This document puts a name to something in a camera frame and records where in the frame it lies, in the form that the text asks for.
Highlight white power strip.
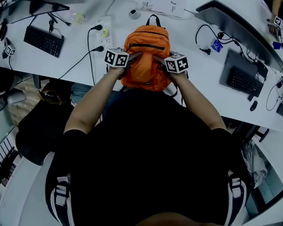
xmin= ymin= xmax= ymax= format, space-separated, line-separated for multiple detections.
xmin=96 ymin=16 xmax=116 ymax=48

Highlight spare grey hand-held gripper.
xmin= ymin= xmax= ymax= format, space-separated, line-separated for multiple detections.
xmin=2 ymin=38 xmax=17 ymax=58

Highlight brown bag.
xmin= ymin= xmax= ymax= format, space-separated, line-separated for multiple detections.
xmin=39 ymin=88 xmax=62 ymax=105

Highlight person's right forearm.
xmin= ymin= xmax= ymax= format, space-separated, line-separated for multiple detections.
xmin=171 ymin=73 xmax=227 ymax=130

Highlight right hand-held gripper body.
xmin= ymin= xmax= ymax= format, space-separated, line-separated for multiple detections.
xmin=159 ymin=52 xmax=189 ymax=74

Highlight black power cable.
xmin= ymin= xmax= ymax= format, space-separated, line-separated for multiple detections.
xmin=58 ymin=46 xmax=106 ymax=80
xmin=87 ymin=24 xmax=103 ymax=87

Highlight grey desk mat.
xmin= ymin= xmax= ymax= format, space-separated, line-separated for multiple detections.
xmin=219 ymin=49 xmax=259 ymax=91

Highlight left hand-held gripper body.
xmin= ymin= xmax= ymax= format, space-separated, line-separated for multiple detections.
xmin=104 ymin=47 xmax=135 ymax=76

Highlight wide grey-backed computer monitor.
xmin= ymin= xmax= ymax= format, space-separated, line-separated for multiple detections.
xmin=195 ymin=0 xmax=283 ymax=73

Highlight black cable with plug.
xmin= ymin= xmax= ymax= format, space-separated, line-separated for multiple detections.
xmin=195 ymin=24 xmax=213 ymax=56

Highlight black office chair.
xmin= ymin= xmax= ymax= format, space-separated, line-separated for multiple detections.
xmin=15 ymin=100 xmax=78 ymax=166

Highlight person's left forearm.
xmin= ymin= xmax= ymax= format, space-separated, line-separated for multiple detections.
xmin=63 ymin=67 xmax=125 ymax=135

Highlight person's black shirt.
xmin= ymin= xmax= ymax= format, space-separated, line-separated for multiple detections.
xmin=45 ymin=88 xmax=250 ymax=226

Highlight white table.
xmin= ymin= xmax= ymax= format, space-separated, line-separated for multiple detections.
xmin=0 ymin=0 xmax=283 ymax=131

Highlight black flat device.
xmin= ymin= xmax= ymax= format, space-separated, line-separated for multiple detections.
xmin=257 ymin=60 xmax=269 ymax=79

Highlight clear bottle with yellow liquid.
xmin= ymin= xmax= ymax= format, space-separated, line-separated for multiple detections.
xmin=70 ymin=12 xmax=85 ymax=24

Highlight black computer monitor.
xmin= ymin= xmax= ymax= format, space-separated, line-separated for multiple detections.
xmin=0 ymin=0 xmax=70 ymax=24

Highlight orange backpack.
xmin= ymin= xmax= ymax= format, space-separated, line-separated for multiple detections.
xmin=119 ymin=14 xmax=179 ymax=98

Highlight blue packet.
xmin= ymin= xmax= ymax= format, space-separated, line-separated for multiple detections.
xmin=211 ymin=39 xmax=224 ymax=53

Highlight white harness strap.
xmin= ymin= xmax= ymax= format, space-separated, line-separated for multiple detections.
xmin=55 ymin=176 xmax=70 ymax=207
xmin=228 ymin=173 xmax=245 ymax=199

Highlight white slatted rack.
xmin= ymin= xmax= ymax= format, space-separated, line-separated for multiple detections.
xmin=0 ymin=135 xmax=22 ymax=186

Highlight black keyboard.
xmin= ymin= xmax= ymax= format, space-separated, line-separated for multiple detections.
xmin=23 ymin=26 xmax=65 ymax=58
xmin=226 ymin=66 xmax=264 ymax=98

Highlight grey cloth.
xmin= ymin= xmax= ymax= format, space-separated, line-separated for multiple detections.
xmin=241 ymin=141 xmax=268 ymax=188

